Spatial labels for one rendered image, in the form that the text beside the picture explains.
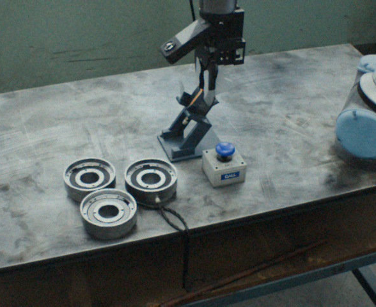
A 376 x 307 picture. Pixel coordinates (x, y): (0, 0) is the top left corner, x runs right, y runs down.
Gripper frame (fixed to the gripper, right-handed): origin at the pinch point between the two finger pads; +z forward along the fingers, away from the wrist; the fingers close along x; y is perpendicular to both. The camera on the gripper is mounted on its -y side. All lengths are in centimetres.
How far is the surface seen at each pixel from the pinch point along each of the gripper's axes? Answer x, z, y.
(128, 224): -23.4, 9.2, -22.9
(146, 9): 148, 47, 31
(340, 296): 4, 92, 56
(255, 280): -21.5, 37.1, 6.3
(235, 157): -12.6, 7.6, 2.6
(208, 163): -12.1, 8.1, -3.0
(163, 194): -17.1, 9.4, -14.3
